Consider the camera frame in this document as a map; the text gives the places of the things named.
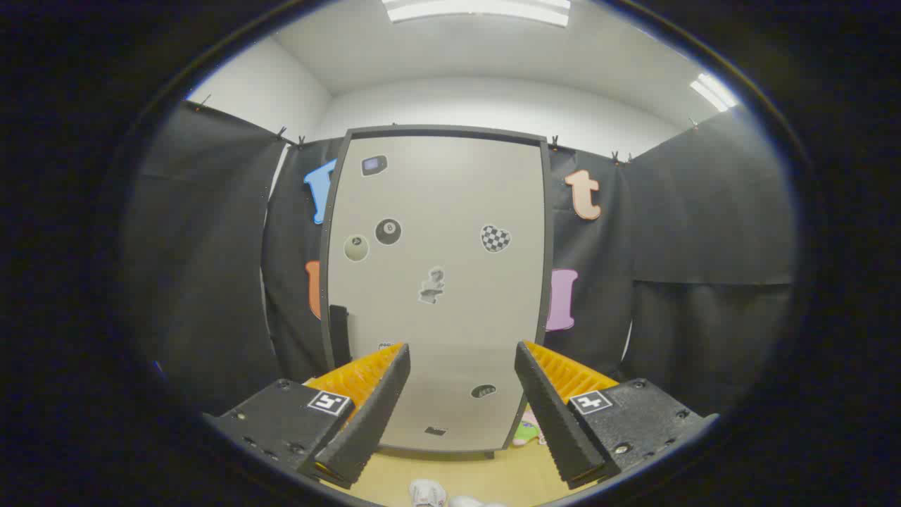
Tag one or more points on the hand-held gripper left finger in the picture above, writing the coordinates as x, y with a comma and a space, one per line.
369, 422

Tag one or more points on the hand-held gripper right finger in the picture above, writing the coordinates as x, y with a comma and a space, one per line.
556, 422

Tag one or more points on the pink and green plush toy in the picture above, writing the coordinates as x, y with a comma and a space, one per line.
526, 429

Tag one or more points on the long ceiling light panel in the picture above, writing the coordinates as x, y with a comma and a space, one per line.
479, 10

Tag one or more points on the grey shoe cabinet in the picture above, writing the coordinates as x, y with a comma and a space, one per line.
450, 131

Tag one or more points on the small ceiling light panel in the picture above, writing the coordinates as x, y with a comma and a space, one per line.
712, 91

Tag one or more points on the white shoe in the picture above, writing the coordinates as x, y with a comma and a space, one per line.
427, 493

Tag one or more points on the beige shoe cabinet door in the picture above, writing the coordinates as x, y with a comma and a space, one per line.
436, 211

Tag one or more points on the black backdrop cloth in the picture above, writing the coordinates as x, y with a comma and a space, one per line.
204, 246

